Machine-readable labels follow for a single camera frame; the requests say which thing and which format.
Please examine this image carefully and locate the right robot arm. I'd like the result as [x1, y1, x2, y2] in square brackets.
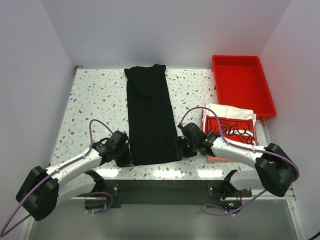
[178, 122, 299, 197]

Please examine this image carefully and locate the red plastic bin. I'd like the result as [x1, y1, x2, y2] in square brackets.
[212, 55, 276, 120]

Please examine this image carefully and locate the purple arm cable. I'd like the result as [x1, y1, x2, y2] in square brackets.
[177, 106, 300, 216]
[0, 119, 115, 237]

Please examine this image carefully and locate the folded red coca-cola t-shirt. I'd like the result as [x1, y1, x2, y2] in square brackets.
[200, 103, 257, 145]

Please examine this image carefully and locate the black t-shirt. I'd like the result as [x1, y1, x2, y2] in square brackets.
[124, 64, 179, 166]

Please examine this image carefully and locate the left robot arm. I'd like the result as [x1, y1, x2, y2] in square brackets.
[15, 130, 131, 221]

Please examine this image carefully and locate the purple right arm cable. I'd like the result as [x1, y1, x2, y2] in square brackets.
[177, 106, 300, 216]

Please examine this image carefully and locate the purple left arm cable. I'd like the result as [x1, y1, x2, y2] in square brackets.
[0, 119, 115, 237]

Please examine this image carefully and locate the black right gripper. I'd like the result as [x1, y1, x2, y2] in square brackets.
[173, 135, 198, 160]

